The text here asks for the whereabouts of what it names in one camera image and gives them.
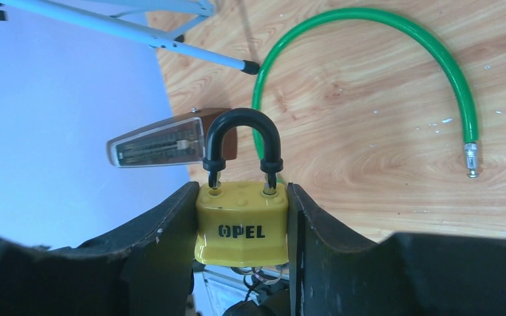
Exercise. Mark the yellow black padlock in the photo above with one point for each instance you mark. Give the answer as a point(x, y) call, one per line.
point(242, 224)

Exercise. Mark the blue music stand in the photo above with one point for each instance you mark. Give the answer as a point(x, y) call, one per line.
point(172, 40)

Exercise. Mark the keys of yellow padlock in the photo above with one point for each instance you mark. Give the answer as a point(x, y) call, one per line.
point(271, 275)

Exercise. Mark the brown wooden metronome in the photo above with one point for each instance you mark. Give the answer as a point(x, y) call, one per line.
point(178, 140)

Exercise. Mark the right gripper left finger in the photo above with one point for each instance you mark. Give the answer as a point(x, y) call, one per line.
point(143, 267)

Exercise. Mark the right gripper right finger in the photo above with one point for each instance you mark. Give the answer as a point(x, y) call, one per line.
point(334, 270)

